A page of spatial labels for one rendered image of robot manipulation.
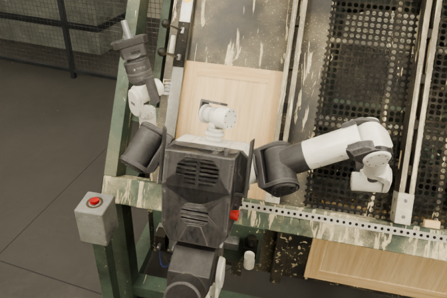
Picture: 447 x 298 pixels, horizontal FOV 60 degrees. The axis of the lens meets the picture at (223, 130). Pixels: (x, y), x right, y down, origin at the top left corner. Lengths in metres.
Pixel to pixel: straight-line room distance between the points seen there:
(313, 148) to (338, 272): 1.22
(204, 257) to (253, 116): 0.72
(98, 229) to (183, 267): 0.56
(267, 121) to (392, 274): 1.08
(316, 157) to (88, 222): 0.96
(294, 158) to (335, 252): 1.06
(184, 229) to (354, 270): 1.28
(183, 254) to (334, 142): 0.56
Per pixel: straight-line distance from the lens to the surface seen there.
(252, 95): 1.71
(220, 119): 1.19
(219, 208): 1.10
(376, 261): 2.21
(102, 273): 1.96
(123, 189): 1.82
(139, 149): 1.25
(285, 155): 1.18
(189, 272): 1.22
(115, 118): 1.82
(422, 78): 1.76
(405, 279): 2.32
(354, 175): 1.39
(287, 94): 1.69
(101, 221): 1.64
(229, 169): 1.05
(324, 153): 1.15
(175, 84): 1.75
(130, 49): 1.38
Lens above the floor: 2.04
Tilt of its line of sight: 32 degrees down
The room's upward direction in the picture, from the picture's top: 3 degrees clockwise
